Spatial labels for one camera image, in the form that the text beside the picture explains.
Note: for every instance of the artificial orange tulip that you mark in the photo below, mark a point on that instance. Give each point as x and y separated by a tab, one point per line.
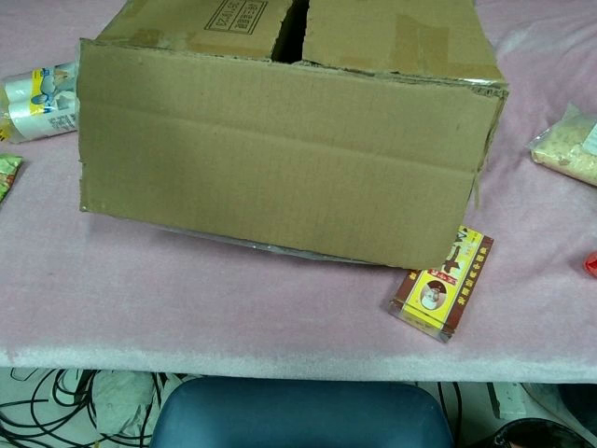
591	265

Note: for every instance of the clear bag of beige grains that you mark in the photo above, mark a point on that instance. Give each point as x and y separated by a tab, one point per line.
566	149

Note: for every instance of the green snack packet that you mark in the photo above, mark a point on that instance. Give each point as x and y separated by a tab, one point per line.
8	175

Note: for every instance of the pack of white bag rolls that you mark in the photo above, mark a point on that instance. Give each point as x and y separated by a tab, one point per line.
37	112

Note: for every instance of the red yellow small carton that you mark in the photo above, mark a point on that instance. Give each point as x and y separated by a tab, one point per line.
443	294

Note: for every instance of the brown cardboard box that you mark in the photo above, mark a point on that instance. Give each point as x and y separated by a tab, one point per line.
280	163

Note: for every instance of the pink tablecloth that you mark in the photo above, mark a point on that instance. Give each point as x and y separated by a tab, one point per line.
186	303

